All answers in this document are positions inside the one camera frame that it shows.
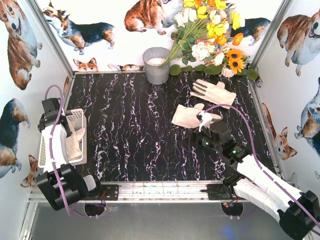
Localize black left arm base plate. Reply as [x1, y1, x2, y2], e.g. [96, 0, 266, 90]
[84, 184, 119, 201]

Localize white glove green fingers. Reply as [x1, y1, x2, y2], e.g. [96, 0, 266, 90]
[171, 103, 222, 129]

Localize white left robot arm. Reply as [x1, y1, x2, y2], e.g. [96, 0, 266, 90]
[36, 98, 103, 211]

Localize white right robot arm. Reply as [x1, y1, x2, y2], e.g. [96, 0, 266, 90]
[180, 121, 320, 240]

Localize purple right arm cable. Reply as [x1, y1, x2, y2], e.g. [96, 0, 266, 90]
[204, 104, 320, 230]

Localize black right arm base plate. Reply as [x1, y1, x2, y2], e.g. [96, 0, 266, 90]
[200, 174, 243, 201]

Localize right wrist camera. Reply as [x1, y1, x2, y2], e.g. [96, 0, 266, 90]
[196, 111, 213, 132]

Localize grey metal bucket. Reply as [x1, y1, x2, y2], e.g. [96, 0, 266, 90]
[142, 47, 170, 85]

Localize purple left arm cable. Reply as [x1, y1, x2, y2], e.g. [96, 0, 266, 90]
[44, 84, 91, 218]

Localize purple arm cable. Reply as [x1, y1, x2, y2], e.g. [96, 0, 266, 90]
[44, 84, 91, 218]
[204, 104, 320, 230]

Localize white perforated storage basket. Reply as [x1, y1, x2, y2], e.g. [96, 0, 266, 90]
[38, 108, 87, 172]

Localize artificial flower bouquet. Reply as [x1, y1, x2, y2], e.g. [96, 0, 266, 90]
[162, 0, 246, 65]

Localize aluminium front rail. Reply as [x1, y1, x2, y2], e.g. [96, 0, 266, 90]
[28, 181, 241, 202]

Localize sunflower pot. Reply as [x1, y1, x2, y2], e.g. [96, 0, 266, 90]
[220, 48, 251, 78]

